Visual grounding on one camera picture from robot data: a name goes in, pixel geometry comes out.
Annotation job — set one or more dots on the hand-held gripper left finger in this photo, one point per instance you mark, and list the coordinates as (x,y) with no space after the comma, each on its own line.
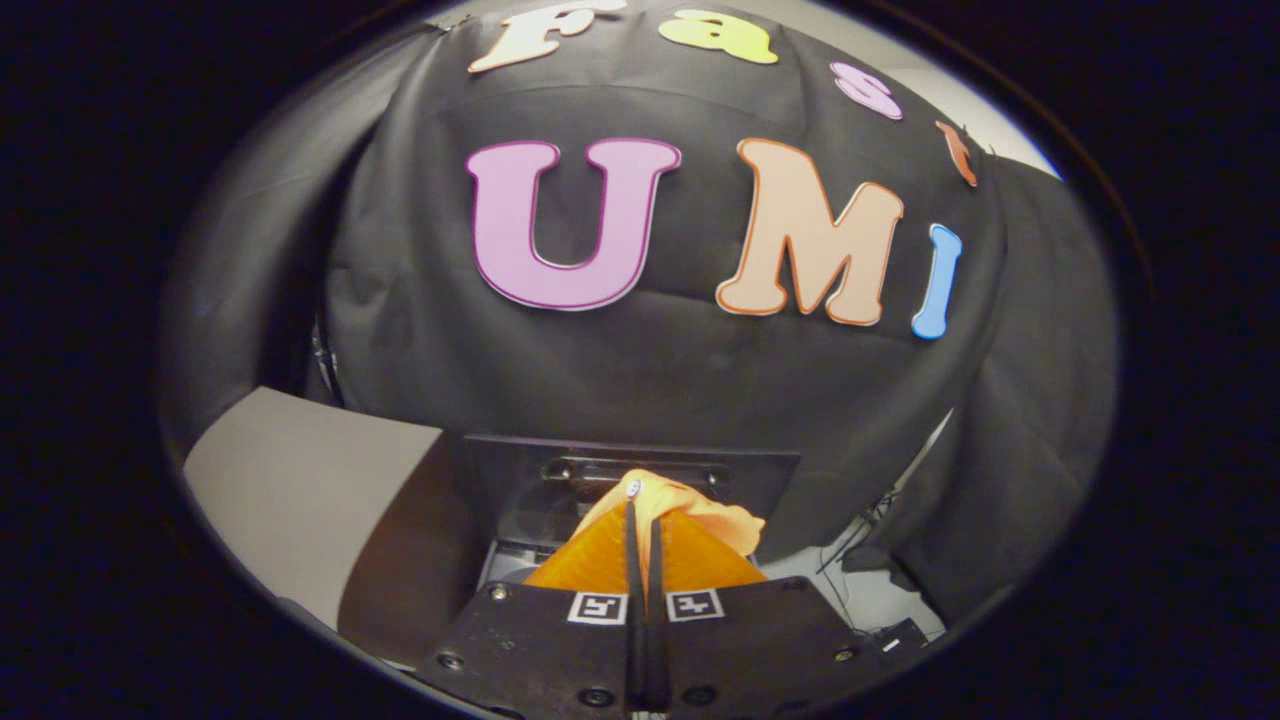
(540,640)

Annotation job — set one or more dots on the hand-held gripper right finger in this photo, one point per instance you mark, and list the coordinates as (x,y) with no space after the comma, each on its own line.
(760,640)

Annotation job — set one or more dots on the small black box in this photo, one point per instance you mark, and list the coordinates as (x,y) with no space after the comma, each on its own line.
(900,637)

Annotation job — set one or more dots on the black backdrop cloth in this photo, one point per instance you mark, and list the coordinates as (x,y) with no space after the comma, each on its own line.
(640,370)

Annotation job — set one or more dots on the orange garment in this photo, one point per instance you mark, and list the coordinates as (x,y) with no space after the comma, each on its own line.
(722,520)

